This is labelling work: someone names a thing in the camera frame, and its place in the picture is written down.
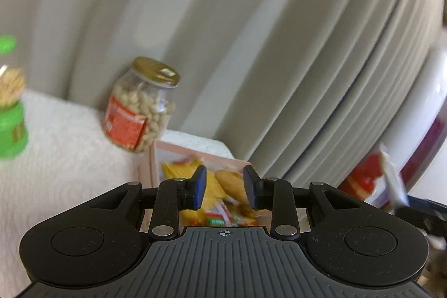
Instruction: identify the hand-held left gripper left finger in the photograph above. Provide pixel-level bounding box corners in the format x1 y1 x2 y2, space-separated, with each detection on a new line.
88 165 207 239

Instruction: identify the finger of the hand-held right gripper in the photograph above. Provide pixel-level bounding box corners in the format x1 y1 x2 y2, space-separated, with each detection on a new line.
393 205 429 228

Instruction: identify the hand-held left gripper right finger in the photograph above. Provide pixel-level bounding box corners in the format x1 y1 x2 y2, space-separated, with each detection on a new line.
243 165 365 240

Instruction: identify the yellow bread packet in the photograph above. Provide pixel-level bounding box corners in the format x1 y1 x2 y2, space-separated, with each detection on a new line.
214 170 253 205

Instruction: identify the pink cardboard box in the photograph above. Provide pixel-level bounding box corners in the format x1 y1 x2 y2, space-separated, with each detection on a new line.
138 139 276 232

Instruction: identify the red container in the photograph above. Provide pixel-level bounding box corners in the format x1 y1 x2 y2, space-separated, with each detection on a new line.
337 153 388 204

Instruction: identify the glass peanut jar gold lid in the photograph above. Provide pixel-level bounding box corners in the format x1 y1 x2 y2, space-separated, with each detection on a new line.
103 56 180 154

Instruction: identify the white lace tablecloth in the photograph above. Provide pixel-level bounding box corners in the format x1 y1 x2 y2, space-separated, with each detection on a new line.
0 89 234 285

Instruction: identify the beige curtain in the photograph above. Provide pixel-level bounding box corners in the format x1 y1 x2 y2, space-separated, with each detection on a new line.
0 0 447 208

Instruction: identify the green gumball machine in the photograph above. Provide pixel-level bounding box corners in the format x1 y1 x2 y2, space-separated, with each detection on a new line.
0 34 29 159

